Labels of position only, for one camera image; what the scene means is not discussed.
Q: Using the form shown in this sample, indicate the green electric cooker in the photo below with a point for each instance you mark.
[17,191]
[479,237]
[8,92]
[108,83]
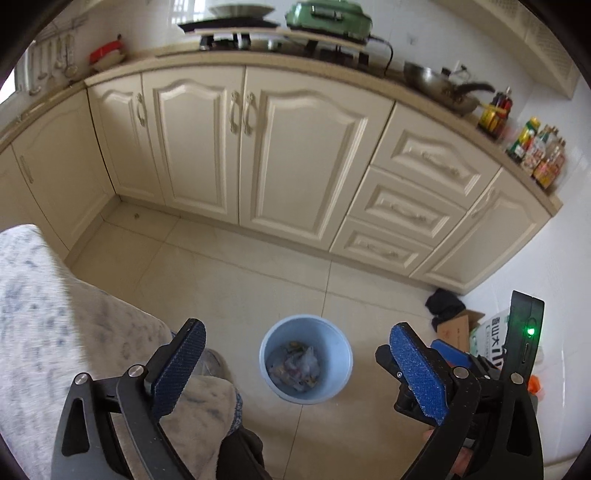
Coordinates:
[323,16]

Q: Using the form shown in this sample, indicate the row of condiment bottles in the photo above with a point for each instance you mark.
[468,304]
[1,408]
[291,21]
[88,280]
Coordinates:
[545,161]

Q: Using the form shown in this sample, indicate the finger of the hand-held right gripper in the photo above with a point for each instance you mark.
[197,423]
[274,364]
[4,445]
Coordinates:
[384,357]
[450,351]

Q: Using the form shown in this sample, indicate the cream lower kitchen cabinets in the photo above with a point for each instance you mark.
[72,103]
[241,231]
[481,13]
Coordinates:
[295,152]

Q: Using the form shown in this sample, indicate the red lidded container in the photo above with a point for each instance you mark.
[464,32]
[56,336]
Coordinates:
[106,48]

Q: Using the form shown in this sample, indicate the row of hanging steel utensils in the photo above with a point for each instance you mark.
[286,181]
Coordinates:
[69,55]

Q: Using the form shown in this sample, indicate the brown cardboard box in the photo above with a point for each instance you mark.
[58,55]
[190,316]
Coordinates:
[457,330]

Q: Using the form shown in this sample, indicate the cream lattice upper cabinet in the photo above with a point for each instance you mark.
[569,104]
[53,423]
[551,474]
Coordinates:
[531,32]

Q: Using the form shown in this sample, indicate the heap of mixed food wrappers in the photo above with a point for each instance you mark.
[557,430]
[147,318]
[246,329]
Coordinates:
[295,369]

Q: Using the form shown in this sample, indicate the black gas stove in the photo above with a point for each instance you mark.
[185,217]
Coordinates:
[226,42]

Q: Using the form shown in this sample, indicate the small orange object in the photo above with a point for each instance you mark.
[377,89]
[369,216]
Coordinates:
[534,384]

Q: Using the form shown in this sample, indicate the blue plastic bin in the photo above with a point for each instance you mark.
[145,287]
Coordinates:
[323,332]

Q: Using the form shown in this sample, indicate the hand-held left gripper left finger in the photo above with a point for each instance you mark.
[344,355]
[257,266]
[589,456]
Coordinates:
[180,364]

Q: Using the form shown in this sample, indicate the white bag with green print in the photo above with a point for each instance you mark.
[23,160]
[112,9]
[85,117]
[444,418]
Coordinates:
[489,337]

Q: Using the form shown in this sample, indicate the black cloth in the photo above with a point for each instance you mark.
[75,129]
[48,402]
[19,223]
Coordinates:
[443,304]

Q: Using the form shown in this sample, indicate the person's dark trouser leg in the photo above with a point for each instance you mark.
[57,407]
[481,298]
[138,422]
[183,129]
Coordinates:
[240,452]

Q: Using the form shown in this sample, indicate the person's right hand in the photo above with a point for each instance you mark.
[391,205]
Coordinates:
[430,434]

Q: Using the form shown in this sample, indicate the shallow metal pan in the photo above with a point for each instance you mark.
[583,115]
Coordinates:
[240,10]

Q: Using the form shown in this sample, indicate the dark condiment container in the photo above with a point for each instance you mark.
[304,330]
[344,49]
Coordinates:
[494,117]

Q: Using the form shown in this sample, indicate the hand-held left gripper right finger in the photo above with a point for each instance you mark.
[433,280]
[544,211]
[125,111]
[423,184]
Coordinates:
[418,374]

